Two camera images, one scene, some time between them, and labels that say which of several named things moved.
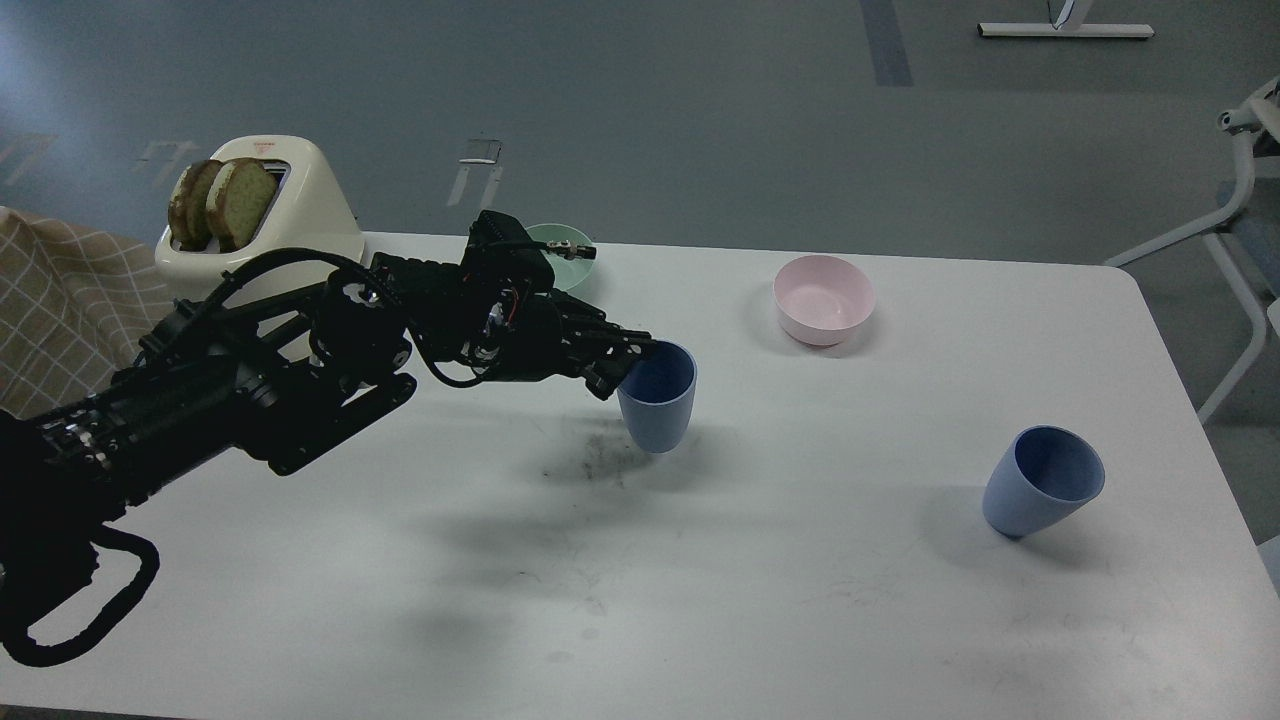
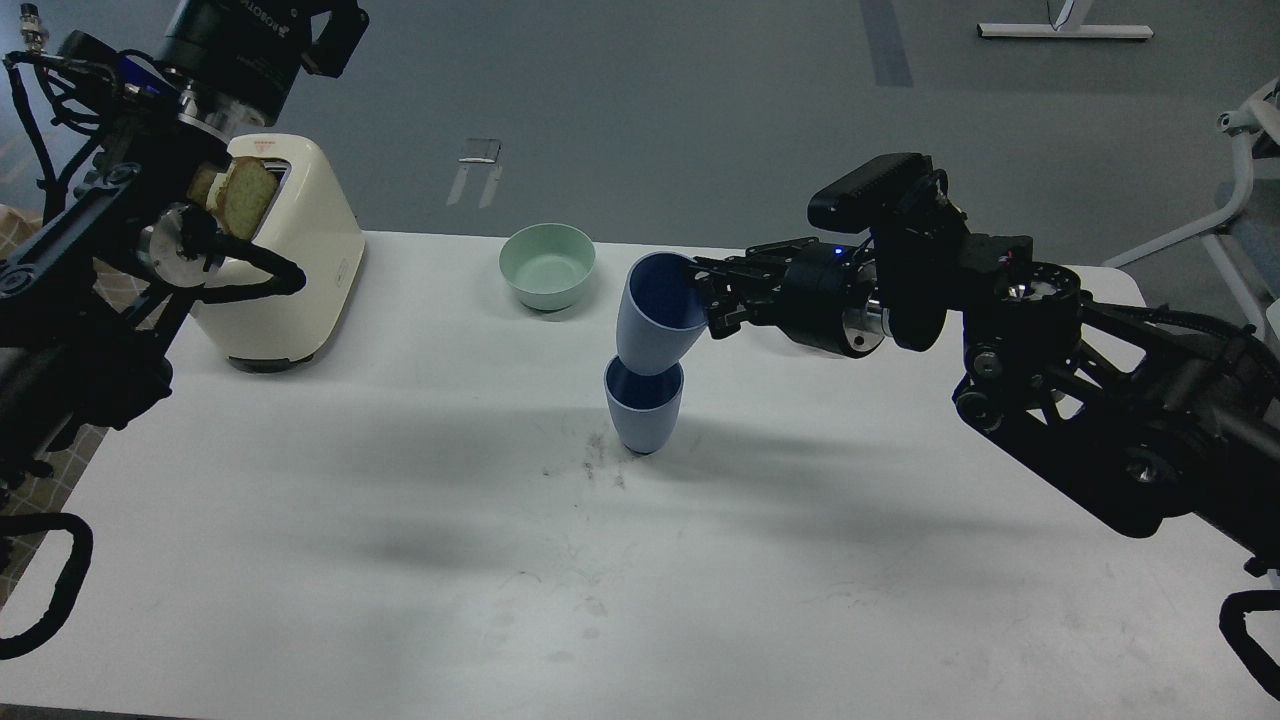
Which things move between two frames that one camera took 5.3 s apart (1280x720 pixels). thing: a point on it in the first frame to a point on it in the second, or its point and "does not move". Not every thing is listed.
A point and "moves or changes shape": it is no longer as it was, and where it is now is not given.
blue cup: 656,395 moves or changes shape
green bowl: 569,273 does not move
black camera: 500,256 to 882,188
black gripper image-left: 523,333 to 247,53
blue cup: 1043,474 to 661,315
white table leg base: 1068,19 does not move
